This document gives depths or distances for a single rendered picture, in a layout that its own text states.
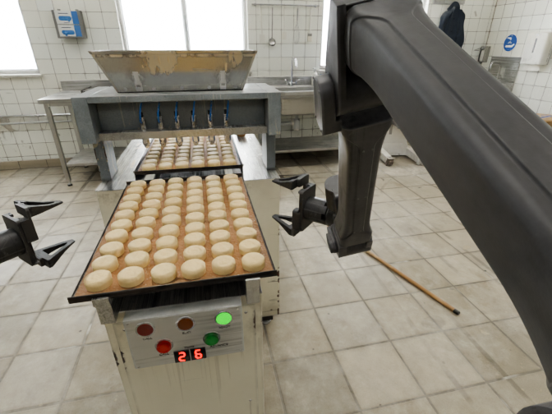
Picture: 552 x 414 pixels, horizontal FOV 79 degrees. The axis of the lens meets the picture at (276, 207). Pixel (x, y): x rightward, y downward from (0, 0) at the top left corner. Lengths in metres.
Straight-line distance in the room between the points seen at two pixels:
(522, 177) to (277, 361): 1.60
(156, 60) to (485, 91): 1.18
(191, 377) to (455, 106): 0.84
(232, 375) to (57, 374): 1.15
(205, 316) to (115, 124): 0.89
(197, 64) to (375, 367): 1.49
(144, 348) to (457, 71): 0.74
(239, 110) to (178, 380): 0.96
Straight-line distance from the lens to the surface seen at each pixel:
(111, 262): 0.79
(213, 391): 0.98
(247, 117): 1.39
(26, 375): 2.02
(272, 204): 1.43
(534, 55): 5.15
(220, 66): 1.32
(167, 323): 0.76
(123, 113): 1.40
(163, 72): 1.33
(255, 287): 0.72
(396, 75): 0.26
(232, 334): 0.80
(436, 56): 0.26
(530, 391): 1.96
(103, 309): 0.75
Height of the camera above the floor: 1.34
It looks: 26 degrees down
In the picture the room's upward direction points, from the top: straight up
